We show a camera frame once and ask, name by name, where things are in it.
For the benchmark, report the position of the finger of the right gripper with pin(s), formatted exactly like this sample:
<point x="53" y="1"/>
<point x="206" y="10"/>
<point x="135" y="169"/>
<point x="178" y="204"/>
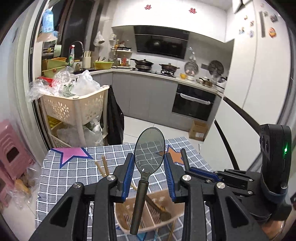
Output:
<point x="206" y="176"/>

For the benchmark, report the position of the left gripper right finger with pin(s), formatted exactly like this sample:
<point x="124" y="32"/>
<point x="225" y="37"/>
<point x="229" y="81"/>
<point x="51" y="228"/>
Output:
<point x="174" y="174"/>

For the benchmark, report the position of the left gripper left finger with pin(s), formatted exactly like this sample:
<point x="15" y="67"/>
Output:
<point x="124" y="174"/>

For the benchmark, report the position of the wooden chopstick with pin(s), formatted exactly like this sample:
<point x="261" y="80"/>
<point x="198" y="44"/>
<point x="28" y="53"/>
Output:
<point x="163" y="215"/>
<point x="105" y="165"/>

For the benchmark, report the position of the right human hand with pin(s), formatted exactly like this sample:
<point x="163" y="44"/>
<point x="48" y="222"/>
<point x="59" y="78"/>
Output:
<point x="273" y="228"/>

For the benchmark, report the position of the orange star sticker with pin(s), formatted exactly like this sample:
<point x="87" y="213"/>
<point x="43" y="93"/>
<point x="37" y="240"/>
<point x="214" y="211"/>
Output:
<point x="176" y="156"/>

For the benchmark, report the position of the wooden chopstick in holder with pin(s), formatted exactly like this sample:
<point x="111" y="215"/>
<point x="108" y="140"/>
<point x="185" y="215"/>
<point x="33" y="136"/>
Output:
<point x="163" y="215"/>

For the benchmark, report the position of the cardboard box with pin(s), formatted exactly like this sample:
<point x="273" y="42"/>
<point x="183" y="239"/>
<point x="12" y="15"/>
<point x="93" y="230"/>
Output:
<point x="198" y="130"/>

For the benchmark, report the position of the beige utensil holder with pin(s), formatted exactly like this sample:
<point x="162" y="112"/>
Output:
<point x="150" y="218"/>

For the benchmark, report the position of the black garbage bag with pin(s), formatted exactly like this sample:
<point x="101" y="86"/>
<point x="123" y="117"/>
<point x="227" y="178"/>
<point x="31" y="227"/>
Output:
<point x="115" y="120"/>

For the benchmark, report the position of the blue grid tablecloth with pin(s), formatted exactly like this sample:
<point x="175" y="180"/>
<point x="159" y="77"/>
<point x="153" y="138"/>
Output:
<point x="56" y="180"/>

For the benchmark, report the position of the beige storage cart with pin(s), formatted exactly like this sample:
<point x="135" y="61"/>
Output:
<point x="78" y="110"/>

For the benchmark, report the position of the built-in black oven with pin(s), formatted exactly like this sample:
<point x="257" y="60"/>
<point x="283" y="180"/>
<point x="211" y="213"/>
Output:
<point x="193" y="102"/>

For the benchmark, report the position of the white refrigerator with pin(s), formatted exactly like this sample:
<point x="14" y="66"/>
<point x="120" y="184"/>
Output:
<point x="260" y="66"/>

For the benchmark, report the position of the dark cooking pot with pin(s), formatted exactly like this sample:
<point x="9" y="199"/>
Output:
<point x="169" y="67"/>

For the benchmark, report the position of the pink plastic stool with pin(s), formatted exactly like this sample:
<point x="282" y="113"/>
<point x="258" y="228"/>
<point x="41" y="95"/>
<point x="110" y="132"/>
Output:
<point x="14" y="156"/>

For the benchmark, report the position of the black wok on stove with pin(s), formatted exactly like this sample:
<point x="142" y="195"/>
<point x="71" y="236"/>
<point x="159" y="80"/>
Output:
<point x="143" y="65"/>

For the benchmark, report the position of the green colander basket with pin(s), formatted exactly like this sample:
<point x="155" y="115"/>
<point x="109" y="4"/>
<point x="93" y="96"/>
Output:
<point x="103" y="65"/>

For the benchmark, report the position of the black range hood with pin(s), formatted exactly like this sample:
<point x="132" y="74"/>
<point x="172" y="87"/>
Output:
<point x="161" y="41"/>

